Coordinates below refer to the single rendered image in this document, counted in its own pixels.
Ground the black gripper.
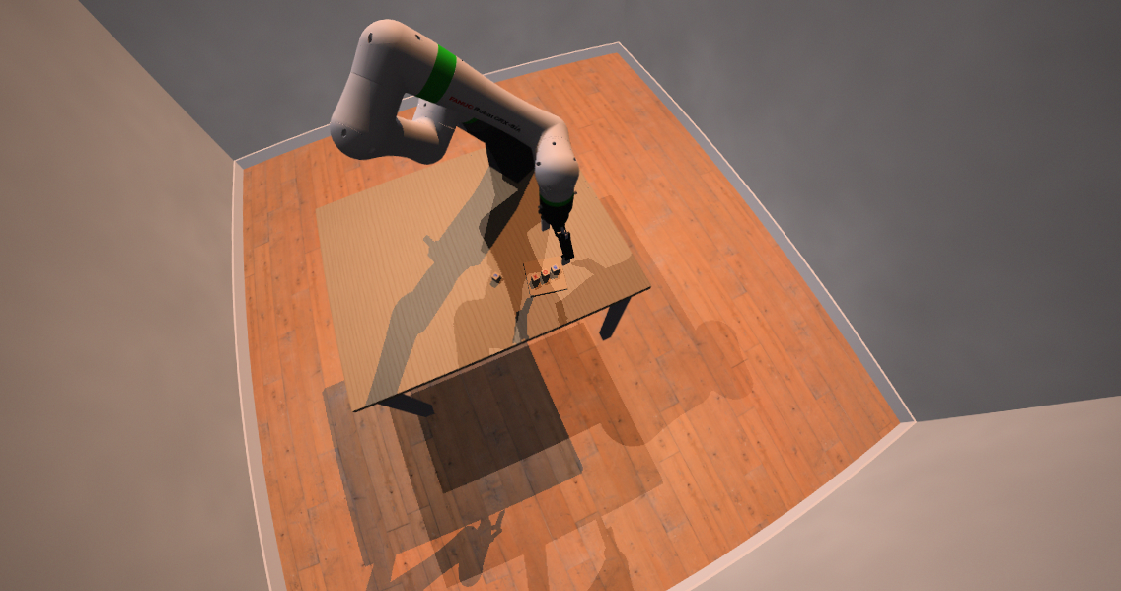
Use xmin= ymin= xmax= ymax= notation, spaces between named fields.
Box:
xmin=538 ymin=207 xmax=574 ymax=266

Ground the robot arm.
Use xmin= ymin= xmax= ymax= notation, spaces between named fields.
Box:
xmin=330 ymin=20 xmax=580 ymax=218

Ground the tan square mat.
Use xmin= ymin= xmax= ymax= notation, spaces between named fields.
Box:
xmin=524 ymin=256 xmax=568 ymax=296

